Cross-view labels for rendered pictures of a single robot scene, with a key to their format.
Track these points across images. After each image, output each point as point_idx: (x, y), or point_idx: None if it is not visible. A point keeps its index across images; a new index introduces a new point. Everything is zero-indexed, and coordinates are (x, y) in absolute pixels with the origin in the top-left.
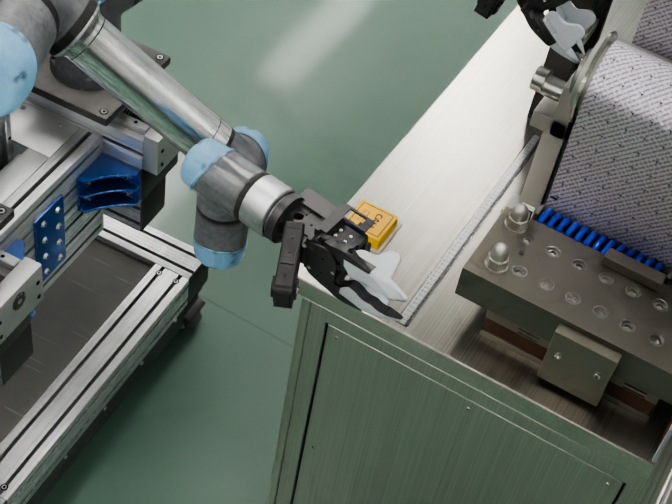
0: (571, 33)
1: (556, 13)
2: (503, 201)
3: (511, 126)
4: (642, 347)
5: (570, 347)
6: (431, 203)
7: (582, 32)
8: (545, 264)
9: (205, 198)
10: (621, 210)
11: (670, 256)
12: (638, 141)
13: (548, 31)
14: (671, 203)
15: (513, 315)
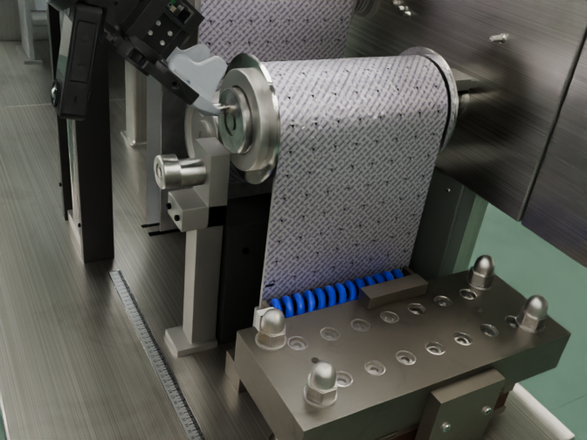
0: (210, 72)
1: (183, 55)
2: (164, 345)
3: (82, 280)
4: (496, 345)
5: (458, 406)
6: (108, 408)
7: (224, 64)
8: (344, 350)
9: None
10: (344, 244)
11: (396, 257)
12: (350, 151)
13: (185, 83)
14: (391, 201)
15: (375, 430)
